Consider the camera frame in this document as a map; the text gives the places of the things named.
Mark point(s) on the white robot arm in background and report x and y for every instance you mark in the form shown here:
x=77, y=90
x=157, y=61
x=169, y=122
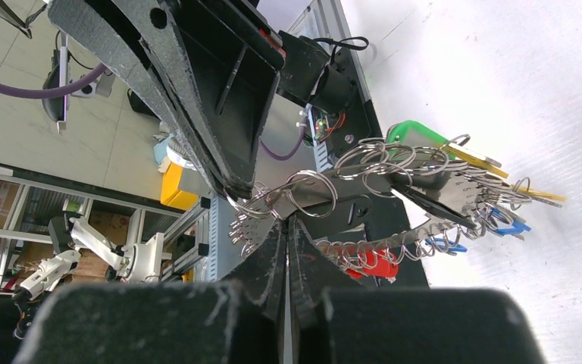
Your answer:
x=72, y=237

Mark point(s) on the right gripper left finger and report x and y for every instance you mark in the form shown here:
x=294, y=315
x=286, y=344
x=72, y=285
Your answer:
x=234, y=320

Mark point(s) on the key with red tag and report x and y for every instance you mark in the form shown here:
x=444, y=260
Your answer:
x=376, y=263

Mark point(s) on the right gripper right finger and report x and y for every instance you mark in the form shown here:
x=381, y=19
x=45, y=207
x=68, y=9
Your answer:
x=339, y=320

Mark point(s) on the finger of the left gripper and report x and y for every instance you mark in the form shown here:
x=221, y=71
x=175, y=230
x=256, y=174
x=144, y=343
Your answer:
x=140, y=42
x=231, y=59

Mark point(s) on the yellow storage box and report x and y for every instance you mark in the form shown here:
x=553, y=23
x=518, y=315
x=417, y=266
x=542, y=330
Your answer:
x=182, y=187

